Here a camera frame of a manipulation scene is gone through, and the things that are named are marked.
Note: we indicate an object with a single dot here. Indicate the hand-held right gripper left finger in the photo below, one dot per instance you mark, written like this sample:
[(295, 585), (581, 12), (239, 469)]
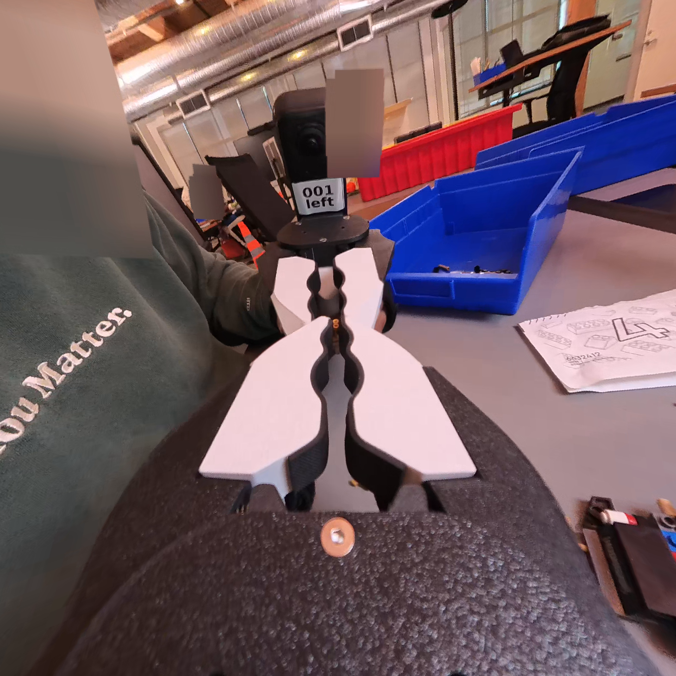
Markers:
[(259, 417)]

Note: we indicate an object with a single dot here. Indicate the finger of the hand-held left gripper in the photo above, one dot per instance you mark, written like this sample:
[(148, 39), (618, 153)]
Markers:
[(290, 290), (364, 290)]

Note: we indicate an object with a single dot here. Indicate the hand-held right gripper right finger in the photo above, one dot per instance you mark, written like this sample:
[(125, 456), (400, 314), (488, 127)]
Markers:
[(412, 417)]

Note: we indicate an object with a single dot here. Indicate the small gold lego piece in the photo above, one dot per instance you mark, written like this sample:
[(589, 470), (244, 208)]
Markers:
[(336, 327)]

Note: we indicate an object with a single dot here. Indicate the pile of lego pieces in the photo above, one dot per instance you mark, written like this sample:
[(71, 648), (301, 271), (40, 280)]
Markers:
[(475, 269)]

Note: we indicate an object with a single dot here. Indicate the blue plastic parts bin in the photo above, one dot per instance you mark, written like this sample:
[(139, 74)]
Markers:
[(475, 237)]

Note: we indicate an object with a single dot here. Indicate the black lego car model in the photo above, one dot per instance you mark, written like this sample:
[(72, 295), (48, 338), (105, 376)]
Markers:
[(639, 560)]

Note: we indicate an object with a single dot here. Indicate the person's left forearm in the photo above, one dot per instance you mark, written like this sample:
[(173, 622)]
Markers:
[(227, 295)]

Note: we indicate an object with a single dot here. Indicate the orange traffic cone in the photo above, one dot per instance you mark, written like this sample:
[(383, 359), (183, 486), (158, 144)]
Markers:
[(249, 245)]

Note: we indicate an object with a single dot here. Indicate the red plastic bin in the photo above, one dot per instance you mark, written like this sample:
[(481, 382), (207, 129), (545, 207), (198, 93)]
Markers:
[(438, 153)]

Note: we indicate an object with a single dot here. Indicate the white numbered paper bag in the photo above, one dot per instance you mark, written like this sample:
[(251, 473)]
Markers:
[(607, 343)]

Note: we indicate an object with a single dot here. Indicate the black floor lamp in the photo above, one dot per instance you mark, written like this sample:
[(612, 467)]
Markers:
[(450, 6)]

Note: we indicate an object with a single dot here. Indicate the black office chair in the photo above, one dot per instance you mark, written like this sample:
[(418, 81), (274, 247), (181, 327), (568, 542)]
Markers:
[(568, 90)]

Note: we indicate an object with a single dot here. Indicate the wooden office desk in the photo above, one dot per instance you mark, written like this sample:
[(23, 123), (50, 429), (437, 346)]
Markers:
[(549, 53)]

